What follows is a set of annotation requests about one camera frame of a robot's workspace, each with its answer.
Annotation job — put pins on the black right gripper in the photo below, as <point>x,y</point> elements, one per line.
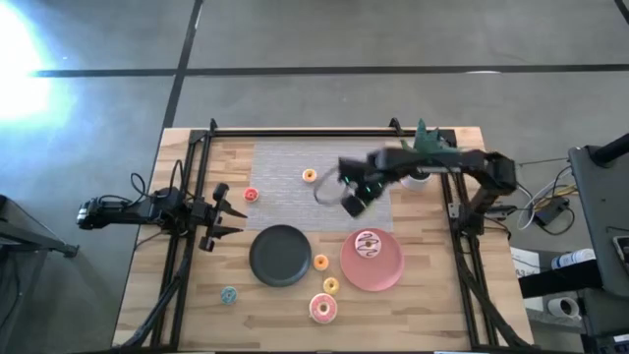
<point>376,172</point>

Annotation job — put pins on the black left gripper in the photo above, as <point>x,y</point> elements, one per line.
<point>204,216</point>

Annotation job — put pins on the small red donut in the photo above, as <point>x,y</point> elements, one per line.
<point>251,194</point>

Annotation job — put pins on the small orange white-iced donut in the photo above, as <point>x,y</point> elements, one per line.
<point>309,175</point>

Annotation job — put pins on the small yellow donut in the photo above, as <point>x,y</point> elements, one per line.
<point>331,285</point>

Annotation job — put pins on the large pink sprinkled donut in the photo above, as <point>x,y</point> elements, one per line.
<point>323,308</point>

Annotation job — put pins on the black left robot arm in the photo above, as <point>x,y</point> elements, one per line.
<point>147,211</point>

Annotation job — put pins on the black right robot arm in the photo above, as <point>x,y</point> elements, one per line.
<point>496,172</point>

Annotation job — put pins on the large white chocolate-drizzled donut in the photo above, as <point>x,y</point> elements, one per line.
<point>367,244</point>

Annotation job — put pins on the black round plate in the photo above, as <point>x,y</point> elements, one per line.
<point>280,255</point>

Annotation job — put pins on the grey woven placemat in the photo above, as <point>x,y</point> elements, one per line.
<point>285,167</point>

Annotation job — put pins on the small blue donut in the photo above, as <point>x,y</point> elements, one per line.
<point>228,295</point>

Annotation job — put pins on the green plant in white pot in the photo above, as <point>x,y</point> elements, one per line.
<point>425,140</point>

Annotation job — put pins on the pink round plate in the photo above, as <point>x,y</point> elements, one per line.
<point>373,275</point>

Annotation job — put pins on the black plug connector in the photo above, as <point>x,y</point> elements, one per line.
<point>501,211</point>

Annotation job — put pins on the white paper sheet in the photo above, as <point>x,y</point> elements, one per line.
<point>523,260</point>

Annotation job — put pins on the black metal stand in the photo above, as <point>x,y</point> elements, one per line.
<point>29,236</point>

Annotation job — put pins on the black power adapter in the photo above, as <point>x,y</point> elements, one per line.
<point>550,211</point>

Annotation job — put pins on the black shelf bar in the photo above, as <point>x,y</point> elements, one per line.
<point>560,285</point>

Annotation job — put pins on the white bottle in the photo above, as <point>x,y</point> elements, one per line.
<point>572,258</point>

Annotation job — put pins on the grey metal cart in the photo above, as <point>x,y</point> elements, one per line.
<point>604,206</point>

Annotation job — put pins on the black pole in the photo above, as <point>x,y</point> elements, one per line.
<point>611,150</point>

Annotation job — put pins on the dark phone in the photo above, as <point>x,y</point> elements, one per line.
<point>623,251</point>

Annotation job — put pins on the dark grey box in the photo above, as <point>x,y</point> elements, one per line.
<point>607,314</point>

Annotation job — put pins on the black aluminium table frame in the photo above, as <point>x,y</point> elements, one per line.
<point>319,133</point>

